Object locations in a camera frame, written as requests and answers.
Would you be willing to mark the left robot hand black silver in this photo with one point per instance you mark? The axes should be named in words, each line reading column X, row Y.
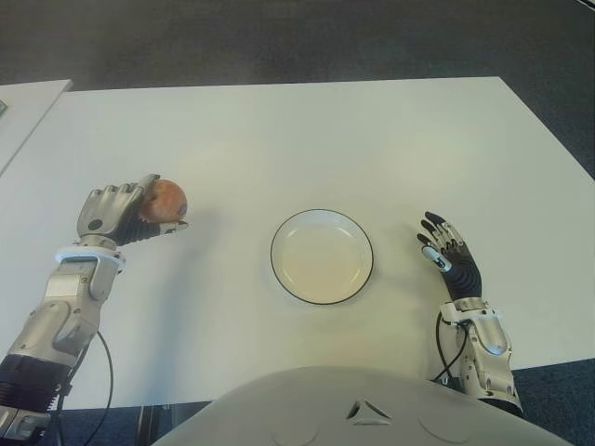
column 107, row 209

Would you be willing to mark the right robot hand black silver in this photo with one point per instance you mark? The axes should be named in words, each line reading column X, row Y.
column 460, row 269

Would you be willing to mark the red yellow apple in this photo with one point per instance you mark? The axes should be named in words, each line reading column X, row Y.
column 165, row 200

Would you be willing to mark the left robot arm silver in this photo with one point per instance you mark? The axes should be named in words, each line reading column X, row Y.
column 70, row 297

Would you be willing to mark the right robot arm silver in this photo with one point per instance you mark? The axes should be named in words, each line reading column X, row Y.
column 488, row 344

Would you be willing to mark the white plate black rim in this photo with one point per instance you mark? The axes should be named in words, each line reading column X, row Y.
column 321, row 260

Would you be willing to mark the white robot torso shell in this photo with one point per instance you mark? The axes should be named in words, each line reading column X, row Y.
column 362, row 413

